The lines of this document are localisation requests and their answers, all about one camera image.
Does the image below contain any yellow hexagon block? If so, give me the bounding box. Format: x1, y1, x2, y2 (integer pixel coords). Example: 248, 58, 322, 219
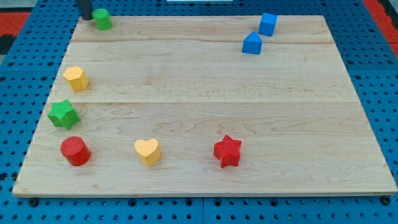
63, 66, 89, 91

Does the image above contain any light wooden board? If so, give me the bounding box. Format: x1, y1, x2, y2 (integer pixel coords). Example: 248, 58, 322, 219
13, 16, 397, 198

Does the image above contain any red star block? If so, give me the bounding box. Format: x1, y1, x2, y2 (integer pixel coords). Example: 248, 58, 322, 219
213, 135, 242, 168

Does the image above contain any yellow heart block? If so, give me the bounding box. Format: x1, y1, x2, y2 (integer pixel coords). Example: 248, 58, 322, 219
134, 139, 161, 166

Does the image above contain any blue triangular prism block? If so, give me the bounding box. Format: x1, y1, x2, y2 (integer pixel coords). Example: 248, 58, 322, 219
242, 31, 262, 55

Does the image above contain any blue cube block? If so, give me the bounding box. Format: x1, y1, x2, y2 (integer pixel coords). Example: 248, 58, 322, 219
258, 13, 278, 36

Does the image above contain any red cylinder block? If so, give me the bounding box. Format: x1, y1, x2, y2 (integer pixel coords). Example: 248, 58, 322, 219
60, 136, 91, 166

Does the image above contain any green cylinder block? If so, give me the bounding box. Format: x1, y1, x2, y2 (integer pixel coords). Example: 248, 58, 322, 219
91, 8, 113, 30

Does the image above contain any green star block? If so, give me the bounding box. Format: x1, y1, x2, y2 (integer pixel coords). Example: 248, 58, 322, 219
47, 99, 80, 130

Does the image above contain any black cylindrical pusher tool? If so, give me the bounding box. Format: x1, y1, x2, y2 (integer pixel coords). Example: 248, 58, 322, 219
76, 0, 93, 21

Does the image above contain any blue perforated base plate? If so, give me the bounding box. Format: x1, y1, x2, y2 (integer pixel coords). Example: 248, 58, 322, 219
1, 0, 397, 223

